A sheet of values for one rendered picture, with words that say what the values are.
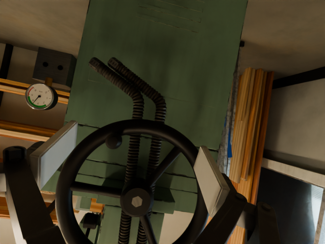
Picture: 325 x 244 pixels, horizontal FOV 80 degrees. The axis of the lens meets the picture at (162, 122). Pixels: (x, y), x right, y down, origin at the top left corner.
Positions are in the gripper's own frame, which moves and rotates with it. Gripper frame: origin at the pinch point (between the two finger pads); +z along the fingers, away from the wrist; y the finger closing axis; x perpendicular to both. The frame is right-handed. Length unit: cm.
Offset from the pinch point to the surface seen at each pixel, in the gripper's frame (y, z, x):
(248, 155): 99, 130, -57
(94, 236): -10, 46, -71
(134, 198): 1.3, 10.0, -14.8
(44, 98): -23.0, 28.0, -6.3
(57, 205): -11.3, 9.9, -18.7
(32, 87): -26.0, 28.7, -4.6
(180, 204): 15.5, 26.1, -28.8
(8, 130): -140, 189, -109
